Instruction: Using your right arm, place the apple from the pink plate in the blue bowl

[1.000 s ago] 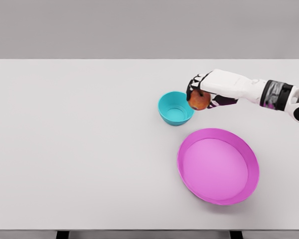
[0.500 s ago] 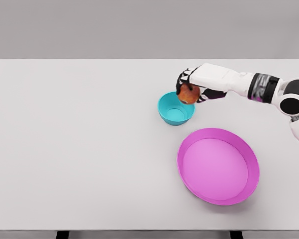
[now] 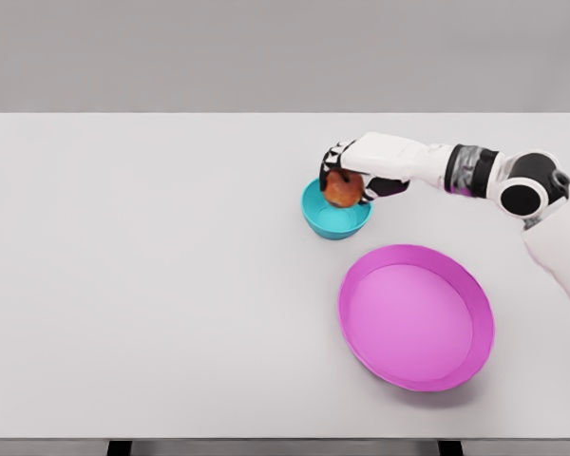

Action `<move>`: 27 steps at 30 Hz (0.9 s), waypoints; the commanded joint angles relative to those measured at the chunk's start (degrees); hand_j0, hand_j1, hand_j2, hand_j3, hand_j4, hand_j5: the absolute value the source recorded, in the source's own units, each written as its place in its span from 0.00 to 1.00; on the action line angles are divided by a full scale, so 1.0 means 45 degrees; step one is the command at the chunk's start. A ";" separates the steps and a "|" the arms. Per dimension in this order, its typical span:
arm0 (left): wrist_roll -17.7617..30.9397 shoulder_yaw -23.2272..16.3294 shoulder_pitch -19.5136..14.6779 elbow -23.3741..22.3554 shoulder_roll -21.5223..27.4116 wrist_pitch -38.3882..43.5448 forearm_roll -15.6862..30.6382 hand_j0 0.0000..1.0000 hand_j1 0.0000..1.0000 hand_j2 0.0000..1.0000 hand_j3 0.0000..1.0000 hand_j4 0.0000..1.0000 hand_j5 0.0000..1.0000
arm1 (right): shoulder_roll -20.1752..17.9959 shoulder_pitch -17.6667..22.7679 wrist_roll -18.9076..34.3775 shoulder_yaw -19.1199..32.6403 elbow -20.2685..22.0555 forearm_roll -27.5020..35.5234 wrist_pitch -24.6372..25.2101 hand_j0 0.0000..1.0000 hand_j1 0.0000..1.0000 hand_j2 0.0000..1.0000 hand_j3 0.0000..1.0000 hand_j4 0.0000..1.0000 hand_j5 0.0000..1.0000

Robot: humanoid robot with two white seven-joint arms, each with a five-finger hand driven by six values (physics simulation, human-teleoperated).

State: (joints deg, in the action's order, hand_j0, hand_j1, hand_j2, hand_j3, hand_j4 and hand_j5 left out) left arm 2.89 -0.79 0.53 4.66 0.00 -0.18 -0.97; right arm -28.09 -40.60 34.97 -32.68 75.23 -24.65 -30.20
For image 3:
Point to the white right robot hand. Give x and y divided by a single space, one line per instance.
377 154

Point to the red apple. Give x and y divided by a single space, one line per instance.
343 189

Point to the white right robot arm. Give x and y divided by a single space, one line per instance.
522 190

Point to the blue bowl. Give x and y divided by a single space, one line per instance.
336 221

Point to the pink plate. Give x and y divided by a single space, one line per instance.
415 318

